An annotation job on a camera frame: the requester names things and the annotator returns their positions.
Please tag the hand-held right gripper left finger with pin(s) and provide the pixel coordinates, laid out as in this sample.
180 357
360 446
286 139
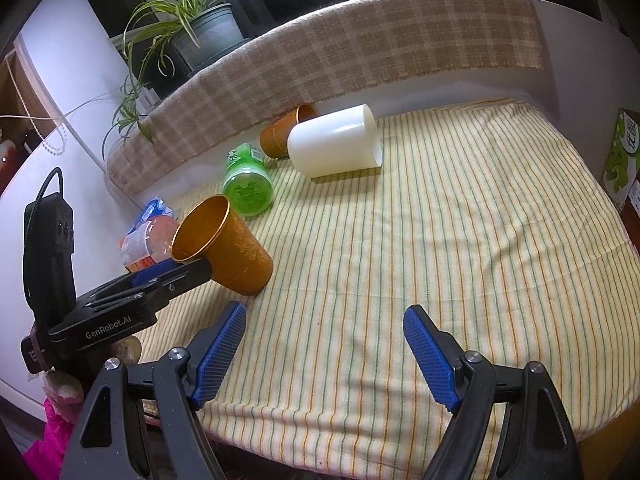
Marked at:
220 355

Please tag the orange drink bottle blue label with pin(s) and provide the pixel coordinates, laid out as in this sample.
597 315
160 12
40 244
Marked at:
147 242

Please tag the white plastic cup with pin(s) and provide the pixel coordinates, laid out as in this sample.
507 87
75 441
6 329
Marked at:
335 145

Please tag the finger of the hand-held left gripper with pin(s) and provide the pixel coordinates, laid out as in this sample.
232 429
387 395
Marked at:
187 277
150 272

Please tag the person's left hand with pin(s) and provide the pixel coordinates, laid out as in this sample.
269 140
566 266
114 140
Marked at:
125 350

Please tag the green plastic bottle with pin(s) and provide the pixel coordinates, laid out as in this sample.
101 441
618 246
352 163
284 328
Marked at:
247 190

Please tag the person's left forearm pink sleeve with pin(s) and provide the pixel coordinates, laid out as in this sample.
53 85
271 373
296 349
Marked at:
50 440

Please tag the large golden patterned cup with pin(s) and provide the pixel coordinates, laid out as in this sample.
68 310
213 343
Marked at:
235 255

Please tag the green printed cardboard box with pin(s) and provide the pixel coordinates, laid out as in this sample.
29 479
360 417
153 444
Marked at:
622 160

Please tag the yellow striped bed sheet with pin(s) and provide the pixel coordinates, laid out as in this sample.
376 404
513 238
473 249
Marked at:
425 240

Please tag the beige plaid blanket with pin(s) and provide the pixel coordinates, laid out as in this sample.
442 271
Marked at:
350 45

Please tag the spider plant in grey pot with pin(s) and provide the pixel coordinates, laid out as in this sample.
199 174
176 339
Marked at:
207 30

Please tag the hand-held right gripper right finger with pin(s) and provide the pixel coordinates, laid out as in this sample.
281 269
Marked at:
434 360

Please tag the small orange patterned cup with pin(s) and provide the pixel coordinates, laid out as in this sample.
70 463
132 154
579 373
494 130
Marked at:
275 137

